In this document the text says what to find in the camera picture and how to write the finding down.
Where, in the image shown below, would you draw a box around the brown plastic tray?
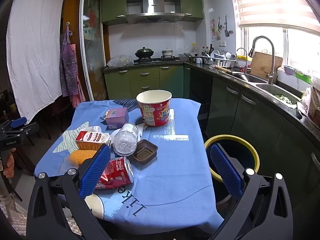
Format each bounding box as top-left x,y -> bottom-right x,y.
132,139 -> 158,165

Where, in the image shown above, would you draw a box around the steel range hood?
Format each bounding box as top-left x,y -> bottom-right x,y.
126,0 -> 184,24

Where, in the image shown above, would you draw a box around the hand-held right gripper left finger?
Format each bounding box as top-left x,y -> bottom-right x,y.
26,144 -> 112,240

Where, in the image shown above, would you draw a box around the steel sink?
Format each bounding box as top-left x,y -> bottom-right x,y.
231,71 -> 300,105

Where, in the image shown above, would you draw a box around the wooden rolling pin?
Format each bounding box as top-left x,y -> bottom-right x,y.
214,65 -> 233,75

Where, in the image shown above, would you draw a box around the plastic bag with jar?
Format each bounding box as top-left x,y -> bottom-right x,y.
306,76 -> 320,128

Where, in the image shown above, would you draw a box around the dark green sink cabinets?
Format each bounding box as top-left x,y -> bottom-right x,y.
184,65 -> 320,205

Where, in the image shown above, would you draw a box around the clear plastic bag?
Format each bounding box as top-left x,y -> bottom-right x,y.
107,54 -> 134,67

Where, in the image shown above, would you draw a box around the purple checked apron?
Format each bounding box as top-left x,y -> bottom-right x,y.
59,22 -> 85,108

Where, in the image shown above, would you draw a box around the clear plastic bottle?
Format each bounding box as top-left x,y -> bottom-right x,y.
112,122 -> 139,157

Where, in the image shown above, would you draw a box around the orange and white carton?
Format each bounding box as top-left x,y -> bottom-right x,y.
75,131 -> 110,150

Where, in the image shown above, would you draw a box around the small steel faucet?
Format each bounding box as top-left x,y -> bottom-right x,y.
236,47 -> 249,74

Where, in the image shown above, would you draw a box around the red paper bucket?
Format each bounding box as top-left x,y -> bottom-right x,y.
136,90 -> 172,127

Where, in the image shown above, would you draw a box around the person's left hand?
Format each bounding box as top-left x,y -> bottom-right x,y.
3,149 -> 16,178

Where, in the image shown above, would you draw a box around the black wok with lid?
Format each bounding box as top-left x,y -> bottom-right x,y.
135,47 -> 154,59

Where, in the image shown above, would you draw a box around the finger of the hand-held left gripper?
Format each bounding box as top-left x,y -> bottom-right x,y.
15,122 -> 40,143
0,117 -> 28,133

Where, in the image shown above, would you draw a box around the window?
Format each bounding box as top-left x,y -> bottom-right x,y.
241,26 -> 320,73

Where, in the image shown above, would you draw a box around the yellow rimmed trash bin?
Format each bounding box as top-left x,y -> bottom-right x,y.
204,134 -> 260,203

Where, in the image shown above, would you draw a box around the glass sliding door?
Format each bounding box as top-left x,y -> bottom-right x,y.
79,0 -> 110,102

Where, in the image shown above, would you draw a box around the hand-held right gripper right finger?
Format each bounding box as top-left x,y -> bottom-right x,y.
210,144 -> 294,240

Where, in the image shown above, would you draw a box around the grey patterned cloth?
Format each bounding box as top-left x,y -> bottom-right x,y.
0,195 -> 28,240

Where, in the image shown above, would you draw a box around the purple box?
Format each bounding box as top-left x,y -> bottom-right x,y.
105,107 -> 129,129

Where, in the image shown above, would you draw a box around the blue printed tablecloth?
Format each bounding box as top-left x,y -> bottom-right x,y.
34,99 -> 224,228

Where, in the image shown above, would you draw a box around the white hanging sheet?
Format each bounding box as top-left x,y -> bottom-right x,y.
6,0 -> 66,124

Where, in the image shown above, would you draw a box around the green lower cabinets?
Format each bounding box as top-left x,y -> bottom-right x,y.
104,65 -> 185,100

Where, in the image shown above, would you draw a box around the crushed red soda can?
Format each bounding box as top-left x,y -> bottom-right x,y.
95,157 -> 134,189

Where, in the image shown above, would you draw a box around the striped window blind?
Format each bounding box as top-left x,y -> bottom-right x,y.
227,0 -> 320,34

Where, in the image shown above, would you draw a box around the black gas stove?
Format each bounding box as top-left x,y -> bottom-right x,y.
133,57 -> 177,64

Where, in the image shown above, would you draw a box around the orange corn-shaped object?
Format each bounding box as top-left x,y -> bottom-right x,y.
70,149 -> 97,165

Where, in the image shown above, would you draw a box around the green upper cabinets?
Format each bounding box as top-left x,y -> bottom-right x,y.
101,0 -> 204,25

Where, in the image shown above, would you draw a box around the green plastic tray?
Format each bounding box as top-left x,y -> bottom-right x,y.
295,71 -> 312,84

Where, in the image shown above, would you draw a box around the wooden cutting board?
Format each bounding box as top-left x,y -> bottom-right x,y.
250,52 -> 283,80

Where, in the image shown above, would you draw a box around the white dish rack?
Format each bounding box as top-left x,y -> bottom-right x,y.
201,50 -> 237,68

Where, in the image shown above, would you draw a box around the tall steel faucet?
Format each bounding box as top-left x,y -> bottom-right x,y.
252,36 -> 275,84

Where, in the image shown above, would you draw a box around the group of sauce bottles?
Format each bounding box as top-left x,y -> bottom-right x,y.
201,44 -> 215,55

